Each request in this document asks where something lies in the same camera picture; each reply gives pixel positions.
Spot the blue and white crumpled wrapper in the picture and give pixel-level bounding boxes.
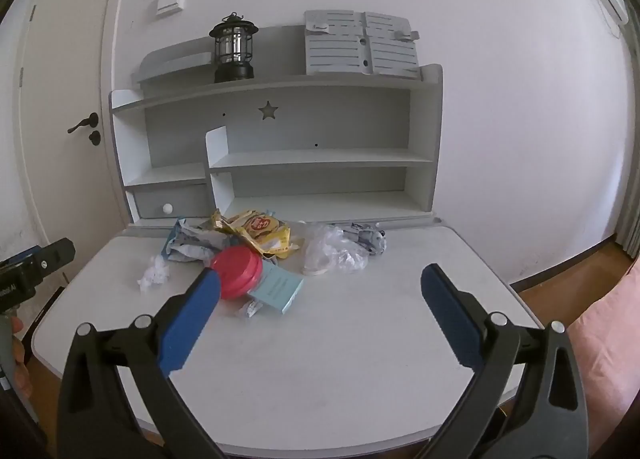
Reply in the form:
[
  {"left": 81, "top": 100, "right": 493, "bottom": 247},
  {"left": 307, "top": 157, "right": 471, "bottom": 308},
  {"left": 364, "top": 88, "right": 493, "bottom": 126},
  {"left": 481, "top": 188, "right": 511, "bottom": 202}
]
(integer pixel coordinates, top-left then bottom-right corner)
[{"left": 161, "top": 218, "right": 237, "bottom": 266}]

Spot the grey patterned crumpled wrapper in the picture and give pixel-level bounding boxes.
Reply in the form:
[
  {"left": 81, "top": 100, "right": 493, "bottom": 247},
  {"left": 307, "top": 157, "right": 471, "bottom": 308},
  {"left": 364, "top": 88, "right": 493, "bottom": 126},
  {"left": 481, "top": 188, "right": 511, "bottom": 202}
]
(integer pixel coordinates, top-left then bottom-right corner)
[{"left": 345, "top": 222, "right": 389, "bottom": 256}]

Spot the grey desk shelf unit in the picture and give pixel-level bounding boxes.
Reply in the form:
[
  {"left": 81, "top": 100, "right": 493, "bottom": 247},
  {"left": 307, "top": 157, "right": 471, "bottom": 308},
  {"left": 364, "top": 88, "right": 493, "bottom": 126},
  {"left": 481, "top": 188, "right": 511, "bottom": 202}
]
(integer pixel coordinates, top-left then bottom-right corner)
[{"left": 109, "top": 24, "right": 446, "bottom": 231}]

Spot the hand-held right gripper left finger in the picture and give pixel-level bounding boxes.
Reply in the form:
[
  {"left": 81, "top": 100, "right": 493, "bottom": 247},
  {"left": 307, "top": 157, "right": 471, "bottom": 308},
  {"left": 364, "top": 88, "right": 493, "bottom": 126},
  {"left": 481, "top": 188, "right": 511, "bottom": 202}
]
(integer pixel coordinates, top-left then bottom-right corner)
[{"left": 57, "top": 268, "right": 226, "bottom": 459}]

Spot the light blue paper card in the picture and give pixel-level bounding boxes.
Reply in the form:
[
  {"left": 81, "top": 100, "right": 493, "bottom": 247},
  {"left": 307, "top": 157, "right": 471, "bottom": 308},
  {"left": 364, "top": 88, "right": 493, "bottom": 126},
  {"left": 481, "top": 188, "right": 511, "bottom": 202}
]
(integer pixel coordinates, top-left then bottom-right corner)
[{"left": 247, "top": 263, "right": 305, "bottom": 315}]

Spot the pink bedding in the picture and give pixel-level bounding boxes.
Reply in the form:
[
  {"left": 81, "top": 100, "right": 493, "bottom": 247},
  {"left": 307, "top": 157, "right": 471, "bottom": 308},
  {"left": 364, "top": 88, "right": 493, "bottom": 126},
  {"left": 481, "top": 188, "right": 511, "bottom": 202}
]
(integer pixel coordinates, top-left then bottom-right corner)
[{"left": 567, "top": 259, "right": 640, "bottom": 459}]

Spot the black camping lantern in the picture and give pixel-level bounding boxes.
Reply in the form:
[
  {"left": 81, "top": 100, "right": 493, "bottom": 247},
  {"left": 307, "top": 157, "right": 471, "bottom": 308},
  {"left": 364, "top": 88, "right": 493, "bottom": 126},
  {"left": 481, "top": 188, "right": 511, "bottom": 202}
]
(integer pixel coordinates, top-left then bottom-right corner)
[{"left": 209, "top": 12, "right": 260, "bottom": 84}]

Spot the white door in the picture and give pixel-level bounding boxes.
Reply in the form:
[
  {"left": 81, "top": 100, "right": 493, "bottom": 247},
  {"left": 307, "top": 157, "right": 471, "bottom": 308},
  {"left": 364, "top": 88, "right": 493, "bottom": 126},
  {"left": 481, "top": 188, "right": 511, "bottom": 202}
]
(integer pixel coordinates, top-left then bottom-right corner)
[{"left": 0, "top": 0, "right": 128, "bottom": 265}]

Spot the grey curtain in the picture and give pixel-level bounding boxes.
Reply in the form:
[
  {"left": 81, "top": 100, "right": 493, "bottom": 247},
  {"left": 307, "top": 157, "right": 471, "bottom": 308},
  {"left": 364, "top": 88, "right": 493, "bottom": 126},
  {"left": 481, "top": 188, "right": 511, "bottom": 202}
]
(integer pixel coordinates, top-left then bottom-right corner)
[{"left": 612, "top": 149, "right": 640, "bottom": 260}]

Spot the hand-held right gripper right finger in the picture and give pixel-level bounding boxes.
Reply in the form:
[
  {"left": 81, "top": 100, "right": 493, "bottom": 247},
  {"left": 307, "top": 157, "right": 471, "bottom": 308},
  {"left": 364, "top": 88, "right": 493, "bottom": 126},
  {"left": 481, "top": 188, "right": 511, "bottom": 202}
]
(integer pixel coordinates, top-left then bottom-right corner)
[{"left": 420, "top": 263, "right": 590, "bottom": 459}]

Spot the red round lid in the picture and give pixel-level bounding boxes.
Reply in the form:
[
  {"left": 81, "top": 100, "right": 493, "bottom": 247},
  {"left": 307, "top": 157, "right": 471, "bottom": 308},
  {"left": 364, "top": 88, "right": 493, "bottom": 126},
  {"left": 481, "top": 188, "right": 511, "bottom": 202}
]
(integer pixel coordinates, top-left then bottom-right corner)
[{"left": 210, "top": 245, "right": 264, "bottom": 301}]

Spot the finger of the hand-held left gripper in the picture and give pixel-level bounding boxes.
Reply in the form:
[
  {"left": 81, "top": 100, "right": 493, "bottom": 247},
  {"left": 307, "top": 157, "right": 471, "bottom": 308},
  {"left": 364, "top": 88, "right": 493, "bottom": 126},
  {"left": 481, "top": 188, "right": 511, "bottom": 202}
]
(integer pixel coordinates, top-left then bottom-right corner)
[{"left": 36, "top": 238, "right": 76, "bottom": 274}]

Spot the black door handle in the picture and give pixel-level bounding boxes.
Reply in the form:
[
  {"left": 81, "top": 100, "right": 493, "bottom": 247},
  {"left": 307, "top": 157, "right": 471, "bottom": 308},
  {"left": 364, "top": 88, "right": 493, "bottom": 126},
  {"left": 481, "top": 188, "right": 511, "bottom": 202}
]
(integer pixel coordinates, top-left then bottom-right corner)
[{"left": 67, "top": 112, "right": 103, "bottom": 147}]

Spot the crumpled white tissue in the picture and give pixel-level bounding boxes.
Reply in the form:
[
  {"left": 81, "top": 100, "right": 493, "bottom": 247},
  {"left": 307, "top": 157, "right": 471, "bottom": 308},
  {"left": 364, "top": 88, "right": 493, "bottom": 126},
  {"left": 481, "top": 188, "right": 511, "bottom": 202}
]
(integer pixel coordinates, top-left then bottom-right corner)
[{"left": 137, "top": 256, "right": 171, "bottom": 293}]

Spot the grey drawer with white knob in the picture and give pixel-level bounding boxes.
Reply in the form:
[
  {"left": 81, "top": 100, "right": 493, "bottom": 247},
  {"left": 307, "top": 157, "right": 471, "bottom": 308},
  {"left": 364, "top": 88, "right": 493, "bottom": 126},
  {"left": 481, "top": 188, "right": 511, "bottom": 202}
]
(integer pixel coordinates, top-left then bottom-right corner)
[{"left": 131, "top": 184, "right": 212, "bottom": 220}]

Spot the grey folding book stand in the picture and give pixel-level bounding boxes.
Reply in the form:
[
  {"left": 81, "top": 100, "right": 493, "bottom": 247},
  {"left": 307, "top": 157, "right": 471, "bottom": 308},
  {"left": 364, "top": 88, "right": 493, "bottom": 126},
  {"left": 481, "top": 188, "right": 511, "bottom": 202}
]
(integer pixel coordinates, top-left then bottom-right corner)
[{"left": 303, "top": 10, "right": 421, "bottom": 79}]

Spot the person's left hand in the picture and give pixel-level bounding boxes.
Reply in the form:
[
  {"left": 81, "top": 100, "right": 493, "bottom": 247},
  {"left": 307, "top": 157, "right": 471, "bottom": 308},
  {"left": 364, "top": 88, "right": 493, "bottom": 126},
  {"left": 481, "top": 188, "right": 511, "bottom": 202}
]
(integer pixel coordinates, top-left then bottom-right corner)
[{"left": 10, "top": 316, "right": 34, "bottom": 401}]

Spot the yellow snack wrapper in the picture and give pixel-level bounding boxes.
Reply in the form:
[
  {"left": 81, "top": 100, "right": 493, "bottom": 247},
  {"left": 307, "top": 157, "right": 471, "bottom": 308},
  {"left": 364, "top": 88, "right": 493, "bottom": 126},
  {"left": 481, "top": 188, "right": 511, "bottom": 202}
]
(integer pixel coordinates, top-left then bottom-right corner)
[{"left": 210, "top": 209, "right": 295, "bottom": 260}]

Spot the clear plastic bag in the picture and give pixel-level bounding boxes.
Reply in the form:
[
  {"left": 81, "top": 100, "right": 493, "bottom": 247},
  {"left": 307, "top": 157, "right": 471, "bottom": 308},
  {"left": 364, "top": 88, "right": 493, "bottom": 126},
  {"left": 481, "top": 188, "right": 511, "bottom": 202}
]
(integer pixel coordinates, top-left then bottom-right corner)
[{"left": 302, "top": 224, "right": 371, "bottom": 276}]

